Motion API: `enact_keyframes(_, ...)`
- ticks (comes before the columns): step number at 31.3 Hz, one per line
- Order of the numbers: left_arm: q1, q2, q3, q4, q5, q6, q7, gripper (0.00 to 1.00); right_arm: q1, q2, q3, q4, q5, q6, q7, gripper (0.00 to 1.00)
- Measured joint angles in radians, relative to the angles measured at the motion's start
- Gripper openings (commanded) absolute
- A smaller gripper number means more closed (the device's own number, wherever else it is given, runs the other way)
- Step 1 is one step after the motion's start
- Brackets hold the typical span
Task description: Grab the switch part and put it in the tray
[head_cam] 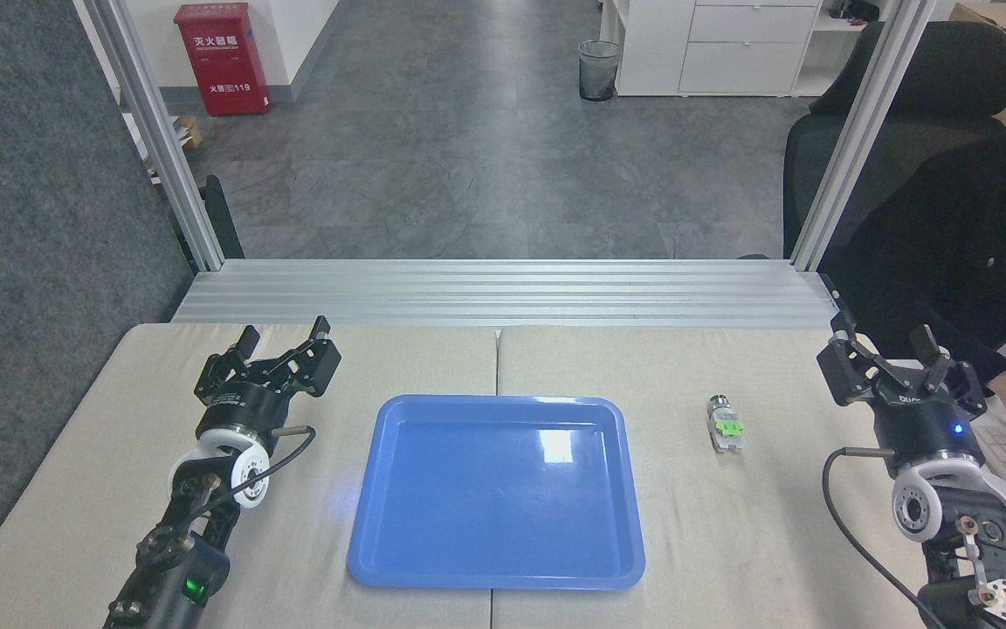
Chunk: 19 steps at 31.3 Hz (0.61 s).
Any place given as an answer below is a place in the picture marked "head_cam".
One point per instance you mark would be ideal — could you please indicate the switch part with green clip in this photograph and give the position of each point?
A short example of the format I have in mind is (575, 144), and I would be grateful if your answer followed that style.
(726, 426)

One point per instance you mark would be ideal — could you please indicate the blue plastic tray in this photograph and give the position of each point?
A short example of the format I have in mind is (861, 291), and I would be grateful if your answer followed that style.
(494, 498)

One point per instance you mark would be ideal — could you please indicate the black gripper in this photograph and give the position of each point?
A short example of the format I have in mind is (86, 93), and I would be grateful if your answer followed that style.
(245, 406)
(926, 428)

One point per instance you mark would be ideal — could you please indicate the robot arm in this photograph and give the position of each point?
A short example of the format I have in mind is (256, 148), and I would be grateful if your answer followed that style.
(957, 524)
(175, 559)

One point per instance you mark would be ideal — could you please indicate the white drawer cabinet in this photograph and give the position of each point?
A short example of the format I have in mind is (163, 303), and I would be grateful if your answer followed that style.
(730, 52)

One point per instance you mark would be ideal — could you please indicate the black corner bracket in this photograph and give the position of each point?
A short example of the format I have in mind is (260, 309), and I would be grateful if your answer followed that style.
(835, 293)

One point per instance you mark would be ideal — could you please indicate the silver aluminium rail platform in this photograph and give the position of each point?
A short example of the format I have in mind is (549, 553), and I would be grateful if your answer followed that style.
(503, 293)

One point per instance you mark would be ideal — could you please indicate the small black device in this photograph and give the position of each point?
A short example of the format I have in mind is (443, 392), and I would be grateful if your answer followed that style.
(857, 10)

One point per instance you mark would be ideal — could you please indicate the silver aluminium post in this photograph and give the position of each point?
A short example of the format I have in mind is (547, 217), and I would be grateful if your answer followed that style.
(861, 131)
(158, 140)

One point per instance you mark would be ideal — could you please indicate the red fire extinguisher box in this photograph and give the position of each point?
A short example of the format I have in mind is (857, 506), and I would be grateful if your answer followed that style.
(222, 61)

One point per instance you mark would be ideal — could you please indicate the person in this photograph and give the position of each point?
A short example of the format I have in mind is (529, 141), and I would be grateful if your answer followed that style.
(948, 245)

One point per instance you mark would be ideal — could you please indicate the small cardboard box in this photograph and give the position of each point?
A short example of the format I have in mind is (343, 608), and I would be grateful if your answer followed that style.
(190, 131)

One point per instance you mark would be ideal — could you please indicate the black office chair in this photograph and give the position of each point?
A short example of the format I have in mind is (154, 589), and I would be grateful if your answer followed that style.
(931, 87)

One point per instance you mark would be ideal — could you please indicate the black mesh waste bin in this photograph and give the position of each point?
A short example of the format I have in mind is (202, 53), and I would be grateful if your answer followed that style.
(599, 70)

